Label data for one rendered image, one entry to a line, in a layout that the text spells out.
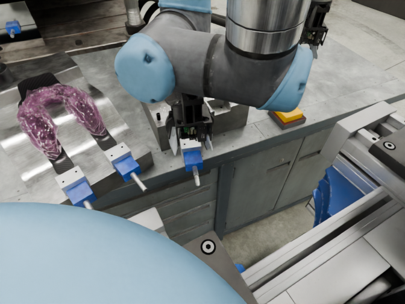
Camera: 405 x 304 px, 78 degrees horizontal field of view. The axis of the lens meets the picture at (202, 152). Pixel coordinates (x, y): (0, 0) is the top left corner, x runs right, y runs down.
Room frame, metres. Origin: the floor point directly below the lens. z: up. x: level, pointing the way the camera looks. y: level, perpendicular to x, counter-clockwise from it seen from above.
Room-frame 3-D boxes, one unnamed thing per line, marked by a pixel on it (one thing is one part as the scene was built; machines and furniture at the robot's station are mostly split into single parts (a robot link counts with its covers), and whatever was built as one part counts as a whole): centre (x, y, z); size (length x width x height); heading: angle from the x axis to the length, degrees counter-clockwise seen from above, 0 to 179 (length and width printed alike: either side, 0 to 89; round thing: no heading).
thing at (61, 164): (0.49, 0.37, 0.88); 0.34 x 0.15 x 0.07; 40
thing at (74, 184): (0.27, 0.24, 0.86); 0.13 x 0.05 x 0.05; 40
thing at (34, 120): (0.51, 0.38, 0.90); 0.26 x 0.18 x 0.08; 40
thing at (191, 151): (0.38, 0.02, 0.83); 0.13 x 0.05 x 0.05; 10
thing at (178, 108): (0.39, 0.02, 0.99); 0.09 x 0.08 x 0.12; 10
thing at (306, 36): (0.81, -0.34, 0.99); 0.09 x 0.08 x 0.12; 178
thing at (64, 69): (0.50, 0.38, 0.86); 0.50 x 0.26 x 0.11; 40
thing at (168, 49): (0.30, 0.04, 1.14); 0.11 x 0.11 x 0.08; 71
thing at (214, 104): (0.53, -0.04, 0.87); 0.05 x 0.05 x 0.04; 23
